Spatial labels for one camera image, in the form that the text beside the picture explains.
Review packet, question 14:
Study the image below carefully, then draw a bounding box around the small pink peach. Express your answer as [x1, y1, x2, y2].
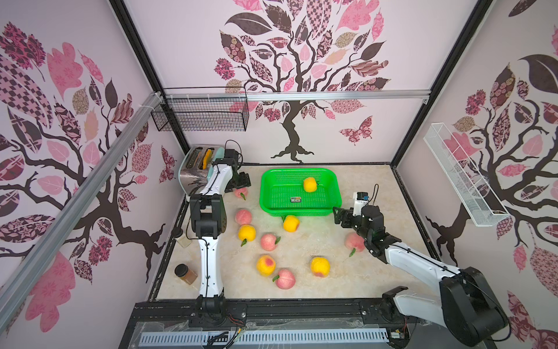
[344, 232, 366, 257]

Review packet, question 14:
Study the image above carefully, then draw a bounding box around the yellow peach with red blush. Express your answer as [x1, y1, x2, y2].
[303, 177, 318, 193]

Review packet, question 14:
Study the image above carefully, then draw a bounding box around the large pink peach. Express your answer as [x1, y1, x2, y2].
[234, 209, 253, 225]

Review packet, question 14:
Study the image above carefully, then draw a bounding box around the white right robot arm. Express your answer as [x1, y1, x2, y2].
[333, 204, 509, 347]

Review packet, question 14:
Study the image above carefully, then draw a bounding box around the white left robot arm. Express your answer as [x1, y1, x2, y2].
[190, 157, 251, 308]

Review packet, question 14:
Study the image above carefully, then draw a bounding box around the green plastic basket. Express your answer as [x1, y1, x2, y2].
[260, 168, 342, 217]

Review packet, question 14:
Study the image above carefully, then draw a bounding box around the yellow peach near basket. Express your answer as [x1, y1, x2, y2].
[283, 215, 300, 233]

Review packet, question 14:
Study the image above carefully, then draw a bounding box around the mint green toaster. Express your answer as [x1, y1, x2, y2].
[177, 145, 225, 201]

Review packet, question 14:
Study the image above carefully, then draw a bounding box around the yellow peach left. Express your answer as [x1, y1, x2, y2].
[238, 225, 257, 247]

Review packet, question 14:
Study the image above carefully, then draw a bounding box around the yellow peach front right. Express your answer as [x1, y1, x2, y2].
[310, 257, 331, 278]

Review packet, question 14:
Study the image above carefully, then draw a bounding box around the yellow red peach front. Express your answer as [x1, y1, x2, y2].
[257, 254, 276, 277]

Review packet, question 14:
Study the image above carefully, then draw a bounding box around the pink peach front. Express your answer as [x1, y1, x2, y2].
[273, 269, 296, 290]

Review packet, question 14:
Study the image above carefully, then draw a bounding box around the brown spice jar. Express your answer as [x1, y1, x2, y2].
[174, 263, 198, 285]

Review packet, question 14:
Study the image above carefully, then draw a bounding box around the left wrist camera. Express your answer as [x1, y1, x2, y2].
[223, 149, 243, 167]

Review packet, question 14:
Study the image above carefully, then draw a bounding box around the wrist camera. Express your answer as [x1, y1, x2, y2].
[353, 191, 369, 216]
[223, 149, 243, 167]

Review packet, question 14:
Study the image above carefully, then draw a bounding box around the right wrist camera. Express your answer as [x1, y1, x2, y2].
[353, 191, 369, 216]

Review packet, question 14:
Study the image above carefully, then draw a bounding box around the black wire wall basket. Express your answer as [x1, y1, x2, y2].
[151, 87, 249, 132]

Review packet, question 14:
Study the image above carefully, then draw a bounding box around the aluminium frame bar back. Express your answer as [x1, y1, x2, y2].
[166, 90, 431, 102]

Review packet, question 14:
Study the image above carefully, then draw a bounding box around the aluminium frame bar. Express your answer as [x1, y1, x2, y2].
[1, 92, 163, 332]
[166, 90, 431, 102]

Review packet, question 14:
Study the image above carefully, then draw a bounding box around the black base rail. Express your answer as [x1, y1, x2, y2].
[119, 298, 429, 348]

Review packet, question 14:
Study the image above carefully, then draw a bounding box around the white wire wall shelf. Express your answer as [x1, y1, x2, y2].
[424, 123, 511, 228]

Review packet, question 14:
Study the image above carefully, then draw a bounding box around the white vented cable duct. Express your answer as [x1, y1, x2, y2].
[137, 328, 389, 348]

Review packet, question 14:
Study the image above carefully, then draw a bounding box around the aluminium frame bar left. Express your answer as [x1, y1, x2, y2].
[1, 92, 163, 332]

